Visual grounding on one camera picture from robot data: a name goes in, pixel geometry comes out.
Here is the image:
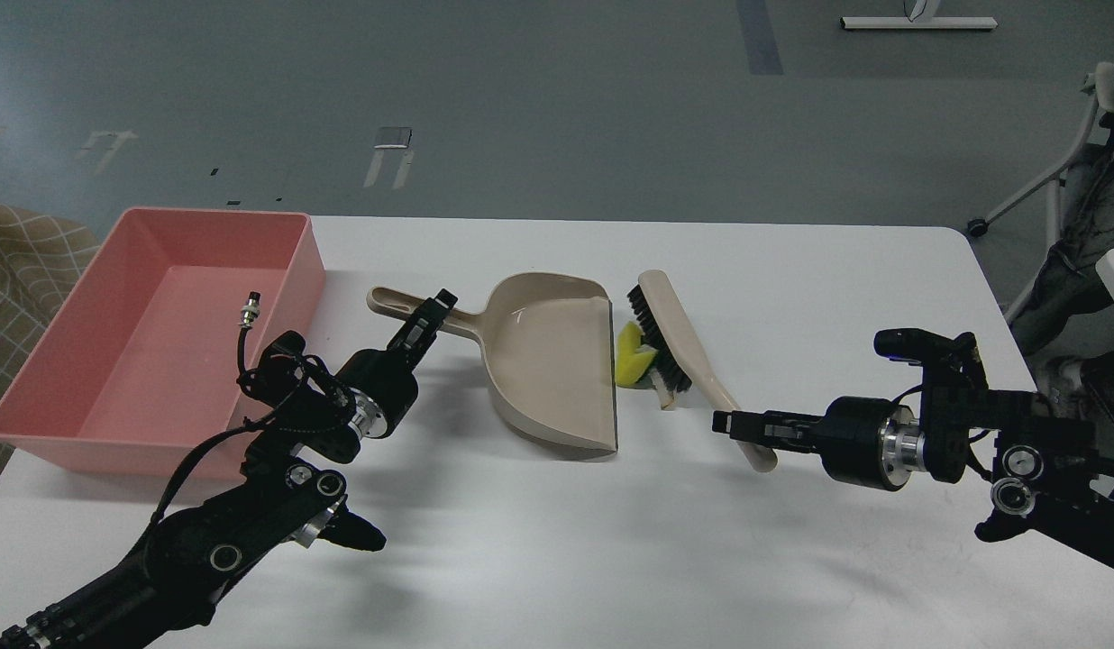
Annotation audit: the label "beige checkered cloth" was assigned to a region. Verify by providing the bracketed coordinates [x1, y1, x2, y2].
[0, 201, 102, 507]

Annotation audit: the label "yellow green sponge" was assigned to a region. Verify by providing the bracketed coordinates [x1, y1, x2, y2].
[614, 321, 658, 389]

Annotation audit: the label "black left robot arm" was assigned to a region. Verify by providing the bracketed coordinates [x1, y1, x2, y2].
[0, 291, 457, 648]

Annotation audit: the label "white office chair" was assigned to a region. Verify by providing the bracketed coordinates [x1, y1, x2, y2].
[965, 61, 1114, 316]

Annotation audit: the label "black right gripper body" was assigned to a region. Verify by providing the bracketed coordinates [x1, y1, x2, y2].
[819, 396, 913, 492]

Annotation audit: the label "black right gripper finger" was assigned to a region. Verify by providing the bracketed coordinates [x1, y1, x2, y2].
[712, 410, 827, 453]

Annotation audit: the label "pink plastic bin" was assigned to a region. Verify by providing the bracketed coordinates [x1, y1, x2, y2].
[0, 208, 324, 476]

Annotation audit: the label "white table base bar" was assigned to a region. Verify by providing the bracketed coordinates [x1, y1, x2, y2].
[840, 1, 999, 32]

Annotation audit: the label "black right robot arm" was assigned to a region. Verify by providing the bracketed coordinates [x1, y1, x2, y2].
[712, 328, 1114, 570]

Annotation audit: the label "small beige stick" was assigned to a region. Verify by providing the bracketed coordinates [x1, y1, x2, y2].
[654, 383, 677, 411]

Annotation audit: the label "person in teal sweater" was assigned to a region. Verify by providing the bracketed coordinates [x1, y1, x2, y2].
[1007, 114, 1114, 356]

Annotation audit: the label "beige hand brush black bristles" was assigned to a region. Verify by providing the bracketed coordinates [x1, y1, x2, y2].
[625, 271, 779, 473]

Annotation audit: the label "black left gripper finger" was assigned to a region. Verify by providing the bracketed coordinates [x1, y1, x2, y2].
[387, 299, 431, 357]
[410, 288, 457, 348]

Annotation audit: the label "beige plastic dustpan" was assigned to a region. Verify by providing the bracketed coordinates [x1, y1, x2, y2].
[367, 272, 620, 461]

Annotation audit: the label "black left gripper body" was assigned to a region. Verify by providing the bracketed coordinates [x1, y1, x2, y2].
[335, 350, 418, 439]

